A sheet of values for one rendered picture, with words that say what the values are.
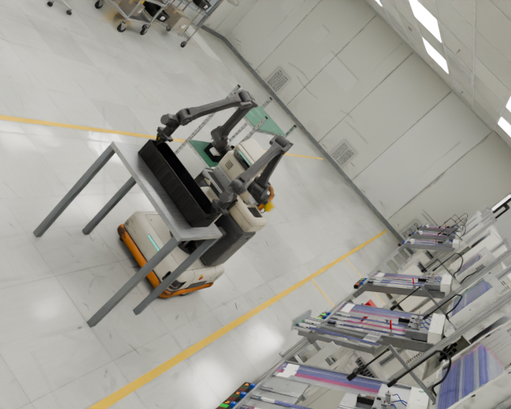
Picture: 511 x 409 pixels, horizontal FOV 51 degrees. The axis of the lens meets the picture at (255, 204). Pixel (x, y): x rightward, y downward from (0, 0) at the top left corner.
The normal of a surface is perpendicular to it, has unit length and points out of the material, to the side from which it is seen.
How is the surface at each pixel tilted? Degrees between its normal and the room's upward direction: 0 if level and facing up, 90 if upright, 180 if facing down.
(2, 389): 0
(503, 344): 90
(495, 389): 90
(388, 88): 90
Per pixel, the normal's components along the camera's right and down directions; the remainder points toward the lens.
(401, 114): -0.37, 0.04
